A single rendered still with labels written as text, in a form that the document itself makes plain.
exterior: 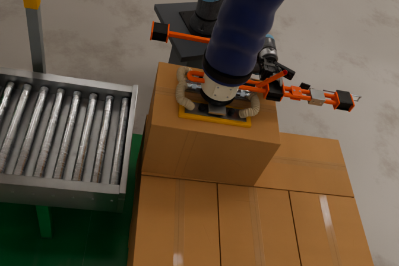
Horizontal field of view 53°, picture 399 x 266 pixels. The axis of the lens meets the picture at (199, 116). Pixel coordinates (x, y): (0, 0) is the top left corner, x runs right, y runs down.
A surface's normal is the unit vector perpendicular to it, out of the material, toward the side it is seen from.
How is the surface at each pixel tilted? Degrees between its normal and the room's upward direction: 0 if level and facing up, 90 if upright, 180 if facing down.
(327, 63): 0
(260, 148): 90
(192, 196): 0
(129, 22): 0
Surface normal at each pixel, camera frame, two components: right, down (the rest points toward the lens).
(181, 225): 0.22, -0.62
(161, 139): -0.02, 0.77
